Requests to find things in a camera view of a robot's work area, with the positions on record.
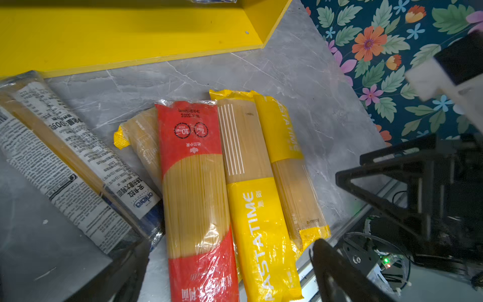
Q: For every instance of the clear blue spaghetti bag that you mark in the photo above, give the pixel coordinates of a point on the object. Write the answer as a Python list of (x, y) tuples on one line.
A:
[(68, 163)]

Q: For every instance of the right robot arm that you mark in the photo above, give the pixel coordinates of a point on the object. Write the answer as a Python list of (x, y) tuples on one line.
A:
[(439, 227)]

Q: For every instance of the yellow shelf unit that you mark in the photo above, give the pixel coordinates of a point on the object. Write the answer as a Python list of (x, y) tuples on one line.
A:
[(59, 38)]

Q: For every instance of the yellow Pastatime spaghetti bag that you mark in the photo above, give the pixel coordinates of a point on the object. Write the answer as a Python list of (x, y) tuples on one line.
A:
[(266, 260)]

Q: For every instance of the red spaghetti bag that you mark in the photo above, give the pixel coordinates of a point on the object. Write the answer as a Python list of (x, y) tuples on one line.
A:
[(201, 256)]

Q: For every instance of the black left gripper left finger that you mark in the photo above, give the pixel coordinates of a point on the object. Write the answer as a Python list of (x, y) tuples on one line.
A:
[(122, 279)]

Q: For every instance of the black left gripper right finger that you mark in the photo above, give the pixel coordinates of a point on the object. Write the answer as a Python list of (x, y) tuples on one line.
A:
[(329, 265)]

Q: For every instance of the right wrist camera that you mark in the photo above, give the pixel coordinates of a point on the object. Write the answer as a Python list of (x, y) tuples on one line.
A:
[(455, 72)]

